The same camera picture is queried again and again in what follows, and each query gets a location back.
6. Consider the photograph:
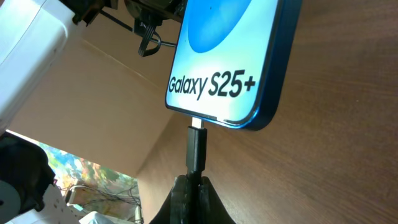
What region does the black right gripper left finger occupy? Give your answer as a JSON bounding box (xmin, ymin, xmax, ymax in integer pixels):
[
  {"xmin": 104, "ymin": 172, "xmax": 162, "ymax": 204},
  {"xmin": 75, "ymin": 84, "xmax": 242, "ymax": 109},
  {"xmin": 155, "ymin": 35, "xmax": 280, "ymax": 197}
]
[{"xmin": 150, "ymin": 175, "xmax": 188, "ymax": 224}]

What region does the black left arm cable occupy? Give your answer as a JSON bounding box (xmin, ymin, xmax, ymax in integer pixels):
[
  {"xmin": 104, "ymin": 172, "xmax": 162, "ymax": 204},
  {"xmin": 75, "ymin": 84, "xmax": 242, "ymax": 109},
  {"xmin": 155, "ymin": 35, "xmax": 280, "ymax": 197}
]
[{"xmin": 99, "ymin": 9, "xmax": 178, "ymax": 58}]

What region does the black USB charging cable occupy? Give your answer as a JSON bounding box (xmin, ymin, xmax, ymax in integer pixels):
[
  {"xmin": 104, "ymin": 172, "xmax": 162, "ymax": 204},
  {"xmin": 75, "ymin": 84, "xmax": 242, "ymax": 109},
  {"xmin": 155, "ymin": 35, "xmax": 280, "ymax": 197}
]
[{"xmin": 185, "ymin": 117, "xmax": 208, "ymax": 187}]

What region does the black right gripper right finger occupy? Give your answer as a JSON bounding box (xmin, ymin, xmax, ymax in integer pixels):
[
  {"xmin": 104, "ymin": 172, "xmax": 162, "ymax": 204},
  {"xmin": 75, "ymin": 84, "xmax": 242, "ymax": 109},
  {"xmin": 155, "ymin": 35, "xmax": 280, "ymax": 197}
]
[{"xmin": 198, "ymin": 177, "xmax": 235, "ymax": 224}]

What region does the blue Samsung Galaxy smartphone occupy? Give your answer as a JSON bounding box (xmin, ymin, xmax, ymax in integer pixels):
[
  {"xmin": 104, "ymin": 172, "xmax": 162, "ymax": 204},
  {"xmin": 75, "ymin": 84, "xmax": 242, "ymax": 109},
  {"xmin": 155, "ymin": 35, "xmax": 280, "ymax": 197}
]
[{"xmin": 165, "ymin": 0, "xmax": 302, "ymax": 131}]

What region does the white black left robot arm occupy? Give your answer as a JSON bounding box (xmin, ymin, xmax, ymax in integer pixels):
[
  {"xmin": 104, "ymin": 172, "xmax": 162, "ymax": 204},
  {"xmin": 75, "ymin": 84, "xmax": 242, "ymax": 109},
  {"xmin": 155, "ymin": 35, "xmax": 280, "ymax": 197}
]
[{"xmin": 1, "ymin": 1, "xmax": 172, "ymax": 222}]

